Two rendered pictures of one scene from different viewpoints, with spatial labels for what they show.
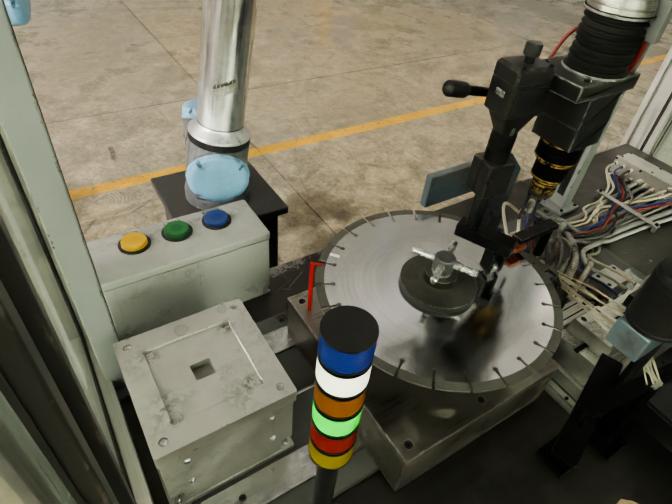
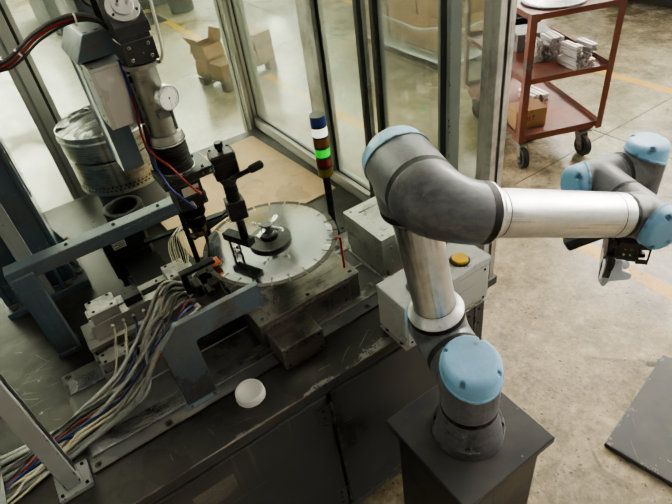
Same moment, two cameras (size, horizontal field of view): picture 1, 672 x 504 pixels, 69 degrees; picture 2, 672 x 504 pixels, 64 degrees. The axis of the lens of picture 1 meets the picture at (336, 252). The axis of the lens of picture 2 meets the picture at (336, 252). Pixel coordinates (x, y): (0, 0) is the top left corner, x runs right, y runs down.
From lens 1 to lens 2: 1.65 m
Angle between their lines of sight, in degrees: 99
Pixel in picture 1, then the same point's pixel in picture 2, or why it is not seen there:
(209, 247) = not seen: hidden behind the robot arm
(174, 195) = (510, 413)
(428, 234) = (266, 268)
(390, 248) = (293, 255)
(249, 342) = (368, 224)
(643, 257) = (44, 416)
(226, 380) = (374, 212)
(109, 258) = (467, 249)
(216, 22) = not seen: hidden behind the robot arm
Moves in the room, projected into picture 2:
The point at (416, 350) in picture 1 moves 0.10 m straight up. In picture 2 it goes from (289, 211) to (282, 180)
